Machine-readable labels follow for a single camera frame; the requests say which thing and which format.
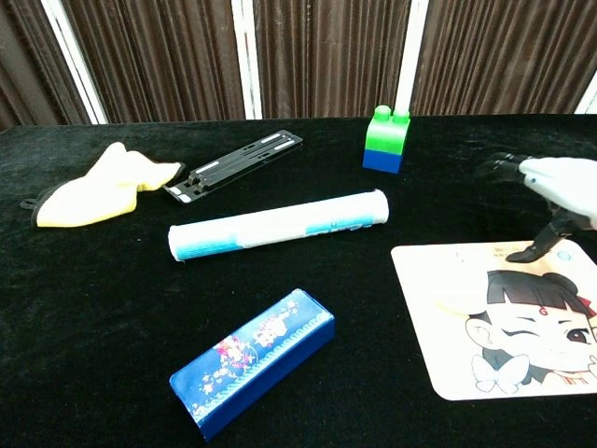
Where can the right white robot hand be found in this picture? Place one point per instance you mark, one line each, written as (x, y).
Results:
(559, 186)

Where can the cartoon girl mouse pad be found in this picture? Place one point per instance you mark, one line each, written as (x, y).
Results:
(513, 373)

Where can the brown pleated curtain panel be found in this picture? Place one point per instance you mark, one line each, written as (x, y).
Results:
(163, 60)
(326, 56)
(28, 70)
(503, 56)

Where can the green and blue toy brick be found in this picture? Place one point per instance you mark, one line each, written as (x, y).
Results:
(384, 140)

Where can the white and blue rolled tube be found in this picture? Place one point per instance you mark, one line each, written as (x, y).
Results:
(280, 224)

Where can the black folding laptop stand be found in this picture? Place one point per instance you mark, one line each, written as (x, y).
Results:
(242, 158)

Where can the blue patterned rectangular box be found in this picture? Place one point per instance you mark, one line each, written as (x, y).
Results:
(252, 359)

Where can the black velvet tablecloth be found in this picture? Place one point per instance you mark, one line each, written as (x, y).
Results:
(93, 326)

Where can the white frame post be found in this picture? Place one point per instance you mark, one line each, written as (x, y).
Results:
(410, 60)
(75, 60)
(247, 60)
(588, 103)

